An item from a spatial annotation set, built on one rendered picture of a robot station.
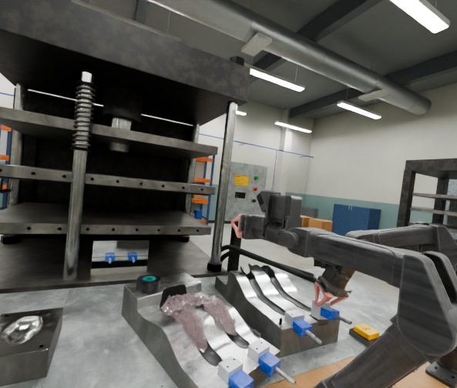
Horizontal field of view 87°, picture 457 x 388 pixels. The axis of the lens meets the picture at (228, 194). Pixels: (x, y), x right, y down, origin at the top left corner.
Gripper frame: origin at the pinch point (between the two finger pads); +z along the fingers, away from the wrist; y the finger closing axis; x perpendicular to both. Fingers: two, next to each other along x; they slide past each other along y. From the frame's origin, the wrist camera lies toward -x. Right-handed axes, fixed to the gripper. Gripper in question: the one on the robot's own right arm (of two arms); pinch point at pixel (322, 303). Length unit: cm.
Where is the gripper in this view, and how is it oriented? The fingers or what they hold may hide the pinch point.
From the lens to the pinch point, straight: 95.9
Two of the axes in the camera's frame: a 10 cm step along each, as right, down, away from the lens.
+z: -3.5, 8.9, 3.0
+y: -8.8, -2.0, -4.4
